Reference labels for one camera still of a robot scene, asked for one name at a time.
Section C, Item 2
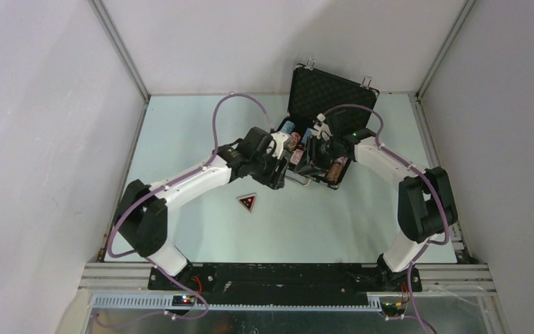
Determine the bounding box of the red white chip stack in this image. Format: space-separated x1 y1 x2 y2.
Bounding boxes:
334 157 348 166

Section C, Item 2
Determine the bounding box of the blue playing card deck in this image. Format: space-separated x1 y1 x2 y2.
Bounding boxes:
300 128 313 146

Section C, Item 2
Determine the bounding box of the orange brown chip stack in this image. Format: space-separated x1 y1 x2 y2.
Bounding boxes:
326 161 344 184

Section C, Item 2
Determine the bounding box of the aluminium frame rail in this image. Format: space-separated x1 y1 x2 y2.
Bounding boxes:
79 262 496 311

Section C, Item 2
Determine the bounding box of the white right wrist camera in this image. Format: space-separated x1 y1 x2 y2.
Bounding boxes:
311 113 332 141

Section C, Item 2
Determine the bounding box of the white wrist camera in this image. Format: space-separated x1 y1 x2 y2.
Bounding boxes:
311 113 332 141
268 132 291 159

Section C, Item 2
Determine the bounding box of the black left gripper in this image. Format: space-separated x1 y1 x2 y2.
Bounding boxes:
248 148 289 189

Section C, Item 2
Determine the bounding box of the black red triangular button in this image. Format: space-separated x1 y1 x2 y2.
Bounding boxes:
236 193 257 213

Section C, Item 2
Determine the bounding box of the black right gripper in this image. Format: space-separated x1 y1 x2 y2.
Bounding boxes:
295 134 342 176

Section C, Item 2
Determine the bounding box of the red playing card deck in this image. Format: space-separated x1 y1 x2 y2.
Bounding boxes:
290 148 304 165

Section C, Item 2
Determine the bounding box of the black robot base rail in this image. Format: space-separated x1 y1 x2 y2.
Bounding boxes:
147 250 422 308

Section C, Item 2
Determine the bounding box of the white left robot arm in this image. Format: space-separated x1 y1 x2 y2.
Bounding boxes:
108 127 291 290

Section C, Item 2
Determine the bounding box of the blue poker chip stack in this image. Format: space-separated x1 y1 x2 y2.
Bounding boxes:
280 120 296 135

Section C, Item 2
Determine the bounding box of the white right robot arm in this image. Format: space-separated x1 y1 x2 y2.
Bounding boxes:
296 113 458 291

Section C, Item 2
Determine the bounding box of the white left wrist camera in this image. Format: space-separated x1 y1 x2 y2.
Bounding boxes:
268 132 291 159

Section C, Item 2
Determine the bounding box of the black poker set case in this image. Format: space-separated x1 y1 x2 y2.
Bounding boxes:
278 61 380 190

